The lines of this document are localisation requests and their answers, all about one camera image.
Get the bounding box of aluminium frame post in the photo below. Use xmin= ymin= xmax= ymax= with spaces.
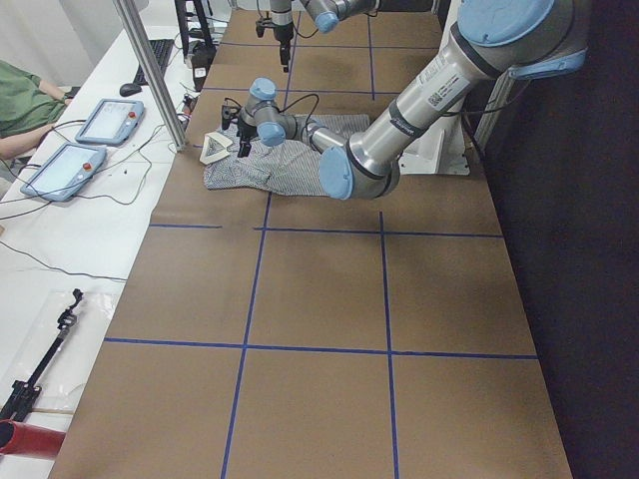
xmin=113 ymin=0 xmax=187 ymax=152

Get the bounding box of red cylinder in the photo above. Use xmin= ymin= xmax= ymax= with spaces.
xmin=1 ymin=419 xmax=66 ymax=460

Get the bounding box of black computer mouse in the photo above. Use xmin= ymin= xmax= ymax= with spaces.
xmin=119 ymin=83 xmax=142 ymax=98

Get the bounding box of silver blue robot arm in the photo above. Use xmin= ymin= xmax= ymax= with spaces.
xmin=222 ymin=0 xmax=592 ymax=200
xmin=256 ymin=0 xmax=434 ymax=73

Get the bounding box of black box with label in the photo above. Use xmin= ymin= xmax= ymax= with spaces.
xmin=185 ymin=41 xmax=217 ymax=92

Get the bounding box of person in green shirt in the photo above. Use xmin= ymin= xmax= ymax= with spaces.
xmin=1 ymin=61 xmax=72 ymax=160

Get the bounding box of teach pendant tablet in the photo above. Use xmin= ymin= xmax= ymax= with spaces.
xmin=75 ymin=99 xmax=145 ymax=147
xmin=20 ymin=142 xmax=107 ymax=202

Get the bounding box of upper teach pendant tablet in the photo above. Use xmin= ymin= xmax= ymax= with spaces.
xmin=75 ymin=99 xmax=145 ymax=147

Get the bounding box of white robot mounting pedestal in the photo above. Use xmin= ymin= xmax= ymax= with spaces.
xmin=399 ymin=117 xmax=470 ymax=176

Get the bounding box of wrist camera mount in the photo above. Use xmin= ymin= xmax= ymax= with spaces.
xmin=221 ymin=104 xmax=242 ymax=131
xmin=256 ymin=17 xmax=274 ymax=38

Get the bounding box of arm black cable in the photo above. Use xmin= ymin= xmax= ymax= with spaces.
xmin=224 ymin=93 xmax=320 ymax=121

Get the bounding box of striped polo shirt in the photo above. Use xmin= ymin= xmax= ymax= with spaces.
xmin=203 ymin=125 xmax=354 ymax=200

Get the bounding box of lower teach pendant tablet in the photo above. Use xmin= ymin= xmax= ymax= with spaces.
xmin=20 ymin=142 xmax=107 ymax=202

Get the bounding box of black keyboard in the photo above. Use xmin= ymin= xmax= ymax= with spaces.
xmin=133 ymin=39 xmax=174 ymax=86

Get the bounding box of black grabber tool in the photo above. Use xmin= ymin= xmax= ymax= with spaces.
xmin=0 ymin=287 xmax=85 ymax=423

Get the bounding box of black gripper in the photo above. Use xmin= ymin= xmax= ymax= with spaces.
xmin=237 ymin=124 xmax=256 ymax=158
xmin=274 ymin=22 xmax=293 ymax=73

